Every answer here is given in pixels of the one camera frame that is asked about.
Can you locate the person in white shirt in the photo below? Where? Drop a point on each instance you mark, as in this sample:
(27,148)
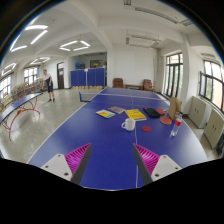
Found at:
(48,80)

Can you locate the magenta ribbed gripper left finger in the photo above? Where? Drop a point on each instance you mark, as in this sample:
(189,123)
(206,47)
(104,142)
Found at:
(71,166)

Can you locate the black paddle case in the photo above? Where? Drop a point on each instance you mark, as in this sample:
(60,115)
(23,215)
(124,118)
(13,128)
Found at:
(151,112)

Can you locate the brown armchair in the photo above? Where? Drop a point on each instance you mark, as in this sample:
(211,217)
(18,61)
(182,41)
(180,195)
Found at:
(118,83)
(147,85)

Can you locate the brown paper bag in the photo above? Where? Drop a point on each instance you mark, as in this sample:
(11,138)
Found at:
(174,108)

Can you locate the beige radiator cabinet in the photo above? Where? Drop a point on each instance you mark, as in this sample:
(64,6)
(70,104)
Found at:
(199,112)
(214,128)

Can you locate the near beige radiator cabinet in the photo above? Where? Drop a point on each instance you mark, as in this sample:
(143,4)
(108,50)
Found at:
(214,128)

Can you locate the small red round lid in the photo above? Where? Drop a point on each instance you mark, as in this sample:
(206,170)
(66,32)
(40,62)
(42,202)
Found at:
(146,128)

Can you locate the blue folded partition boards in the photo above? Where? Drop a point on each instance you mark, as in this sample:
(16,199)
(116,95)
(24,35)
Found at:
(88,77)

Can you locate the red table tennis paddle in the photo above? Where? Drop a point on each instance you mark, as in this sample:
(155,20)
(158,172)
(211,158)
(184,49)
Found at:
(165,120)

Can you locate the right brown armchair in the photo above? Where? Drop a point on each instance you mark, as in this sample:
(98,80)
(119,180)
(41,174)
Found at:
(147,85)

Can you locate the white ceramic mug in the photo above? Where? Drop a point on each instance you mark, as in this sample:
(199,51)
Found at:
(128,124)

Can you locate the grey-brown booklet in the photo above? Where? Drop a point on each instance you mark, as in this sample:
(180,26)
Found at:
(116,109)

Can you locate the small colourful book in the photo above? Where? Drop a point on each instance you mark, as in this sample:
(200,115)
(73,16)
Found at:
(105,113)

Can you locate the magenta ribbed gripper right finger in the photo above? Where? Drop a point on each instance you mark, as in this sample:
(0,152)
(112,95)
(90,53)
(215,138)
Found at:
(153,167)

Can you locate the clear plastic water bottle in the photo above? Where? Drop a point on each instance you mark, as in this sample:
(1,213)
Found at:
(177,124)

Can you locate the yellow book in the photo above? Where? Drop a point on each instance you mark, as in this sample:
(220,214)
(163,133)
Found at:
(135,114)

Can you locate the left brown armchair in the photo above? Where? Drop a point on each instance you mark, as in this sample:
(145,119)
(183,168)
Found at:
(118,83)

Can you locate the red paddle behind case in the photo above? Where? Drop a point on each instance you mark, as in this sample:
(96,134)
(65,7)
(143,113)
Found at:
(161,112)

